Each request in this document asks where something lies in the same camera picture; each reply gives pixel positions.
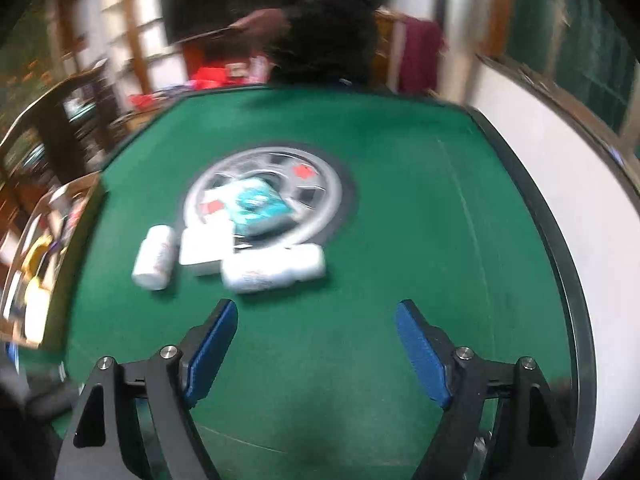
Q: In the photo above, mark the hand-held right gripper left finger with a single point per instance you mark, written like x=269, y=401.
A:
x=212, y=350

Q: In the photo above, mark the white pill bottle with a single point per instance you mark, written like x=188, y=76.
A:
x=270, y=270

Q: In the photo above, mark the floral wall painting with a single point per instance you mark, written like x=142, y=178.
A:
x=25, y=50

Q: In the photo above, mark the maroon cloth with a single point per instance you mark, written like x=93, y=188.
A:
x=420, y=55

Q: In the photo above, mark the dark wooden armchair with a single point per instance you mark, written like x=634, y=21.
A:
x=75, y=110

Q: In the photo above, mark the white printed box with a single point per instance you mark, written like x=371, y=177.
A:
x=205, y=250

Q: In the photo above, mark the white printed bottle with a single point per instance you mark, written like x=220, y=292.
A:
x=152, y=260

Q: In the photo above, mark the round grey table dial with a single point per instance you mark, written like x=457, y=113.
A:
x=325, y=195

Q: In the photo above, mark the wooden frame window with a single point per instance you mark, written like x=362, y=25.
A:
x=575, y=35

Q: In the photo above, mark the teal tissue pack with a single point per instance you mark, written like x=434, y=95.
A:
x=255, y=205

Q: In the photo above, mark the red cloth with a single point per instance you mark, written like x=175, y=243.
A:
x=210, y=74

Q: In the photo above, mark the brown cardboard box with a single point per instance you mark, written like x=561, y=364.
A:
x=82, y=187

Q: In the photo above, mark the black television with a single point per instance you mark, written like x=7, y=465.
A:
x=190, y=15

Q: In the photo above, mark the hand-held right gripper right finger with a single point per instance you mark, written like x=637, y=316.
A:
x=425, y=355

